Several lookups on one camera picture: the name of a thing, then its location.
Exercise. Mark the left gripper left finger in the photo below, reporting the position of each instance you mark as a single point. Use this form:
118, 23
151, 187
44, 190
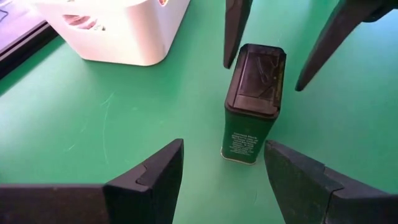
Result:
149, 186

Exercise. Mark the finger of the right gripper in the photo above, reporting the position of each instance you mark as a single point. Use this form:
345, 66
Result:
335, 31
236, 31

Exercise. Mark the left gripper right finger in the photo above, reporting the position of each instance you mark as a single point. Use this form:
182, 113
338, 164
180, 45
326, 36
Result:
311, 193

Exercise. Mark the white plastic bin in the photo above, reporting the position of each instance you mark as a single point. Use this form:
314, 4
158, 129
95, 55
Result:
124, 40

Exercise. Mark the black table frame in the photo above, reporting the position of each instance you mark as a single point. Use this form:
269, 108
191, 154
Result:
25, 43

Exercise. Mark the green spice tin black lid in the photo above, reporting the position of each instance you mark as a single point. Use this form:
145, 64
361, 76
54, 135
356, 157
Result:
248, 130

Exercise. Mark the green table mat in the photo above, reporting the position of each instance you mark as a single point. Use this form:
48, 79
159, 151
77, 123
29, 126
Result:
93, 124

